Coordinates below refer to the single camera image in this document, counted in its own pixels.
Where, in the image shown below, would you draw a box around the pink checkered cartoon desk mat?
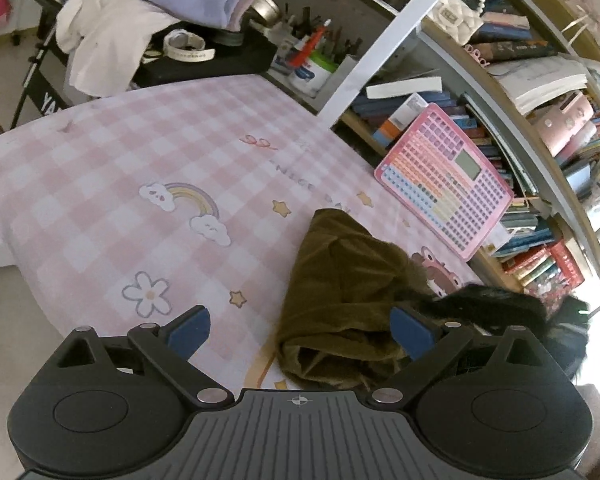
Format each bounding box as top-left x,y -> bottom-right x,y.
0,74 -> 486,392

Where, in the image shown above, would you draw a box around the white pen cup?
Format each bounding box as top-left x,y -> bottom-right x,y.
287,52 -> 342,97

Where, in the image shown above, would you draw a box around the pink hair clip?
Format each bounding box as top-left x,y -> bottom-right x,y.
462,44 -> 491,67

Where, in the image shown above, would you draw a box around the white orange booklet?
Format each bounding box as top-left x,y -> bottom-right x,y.
375,92 -> 429,146

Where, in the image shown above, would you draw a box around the row of colourful thin books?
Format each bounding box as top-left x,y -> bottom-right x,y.
350,75 -> 600,302

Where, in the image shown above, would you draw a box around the black case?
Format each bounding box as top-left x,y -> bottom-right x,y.
135,25 -> 279,89

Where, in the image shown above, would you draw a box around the black folding stand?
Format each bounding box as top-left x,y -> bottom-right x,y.
10,0 -> 81,131

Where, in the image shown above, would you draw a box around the pile of books and papers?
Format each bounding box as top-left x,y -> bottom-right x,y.
462,5 -> 600,161

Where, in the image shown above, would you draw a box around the olive brown pants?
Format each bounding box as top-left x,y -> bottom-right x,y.
276,208 -> 448,392

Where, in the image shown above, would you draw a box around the white garment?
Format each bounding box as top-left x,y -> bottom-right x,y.
55,0 -> 182,99

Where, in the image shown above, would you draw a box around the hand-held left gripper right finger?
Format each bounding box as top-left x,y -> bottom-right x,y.
367,305 -> 563,409

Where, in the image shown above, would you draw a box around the red white marker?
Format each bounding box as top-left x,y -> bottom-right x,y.
287,19 -> 331,69

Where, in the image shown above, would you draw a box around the white wristwatch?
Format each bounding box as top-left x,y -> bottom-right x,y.
162,29 -> 217,65

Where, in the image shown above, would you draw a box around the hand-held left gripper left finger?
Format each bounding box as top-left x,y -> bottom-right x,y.
45,304 -> 231,408

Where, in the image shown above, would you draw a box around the metal bowl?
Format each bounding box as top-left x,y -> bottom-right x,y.
250,0 -> 282,29

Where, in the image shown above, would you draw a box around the white quilted handbag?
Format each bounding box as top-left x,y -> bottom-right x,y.
432,0 -> 486,45

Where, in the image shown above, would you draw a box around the pink case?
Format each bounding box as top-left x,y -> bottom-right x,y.
534,92 -> 599,157

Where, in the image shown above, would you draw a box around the leaning white edged book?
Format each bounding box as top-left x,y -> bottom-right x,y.
365,75 -> 444,101

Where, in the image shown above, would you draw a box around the pink learning tablet toy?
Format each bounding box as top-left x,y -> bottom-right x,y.
373,103 -> 514,262

